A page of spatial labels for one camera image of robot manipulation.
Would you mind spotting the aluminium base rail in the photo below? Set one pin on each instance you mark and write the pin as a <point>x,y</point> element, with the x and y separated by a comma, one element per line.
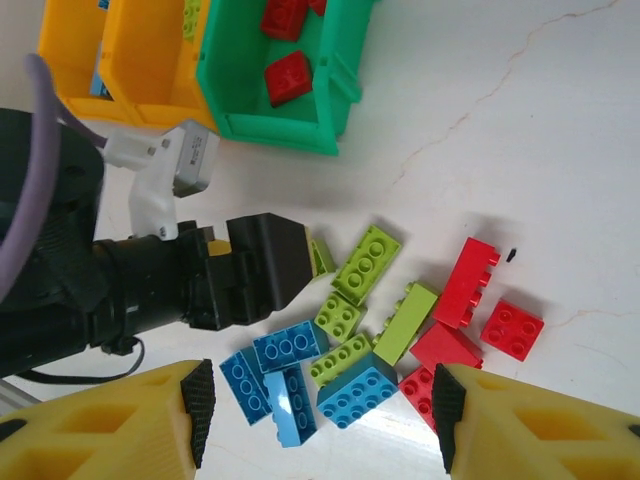
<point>15,395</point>

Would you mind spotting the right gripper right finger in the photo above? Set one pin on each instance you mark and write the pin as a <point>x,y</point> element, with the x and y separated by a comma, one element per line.
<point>540,435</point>

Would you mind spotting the small lime green lego brick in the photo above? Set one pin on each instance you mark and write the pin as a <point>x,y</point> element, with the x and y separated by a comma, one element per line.
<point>340,316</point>

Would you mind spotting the small red lego brick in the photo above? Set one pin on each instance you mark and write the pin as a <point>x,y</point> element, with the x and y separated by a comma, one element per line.
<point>512,330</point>

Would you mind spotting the yellow plastic bin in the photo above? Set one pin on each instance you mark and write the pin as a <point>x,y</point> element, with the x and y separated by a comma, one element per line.
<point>65,50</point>
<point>145,60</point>

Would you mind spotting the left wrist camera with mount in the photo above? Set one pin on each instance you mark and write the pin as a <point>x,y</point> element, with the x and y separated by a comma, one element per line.
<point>192,160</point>

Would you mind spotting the green plastic bin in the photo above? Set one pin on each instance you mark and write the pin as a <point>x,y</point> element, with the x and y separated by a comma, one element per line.
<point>235,75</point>

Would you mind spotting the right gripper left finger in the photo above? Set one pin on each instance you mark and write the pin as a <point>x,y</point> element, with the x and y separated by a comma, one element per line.
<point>100,430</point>

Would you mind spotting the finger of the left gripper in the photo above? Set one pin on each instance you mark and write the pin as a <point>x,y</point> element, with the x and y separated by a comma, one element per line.
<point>270,265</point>
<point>217,246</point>

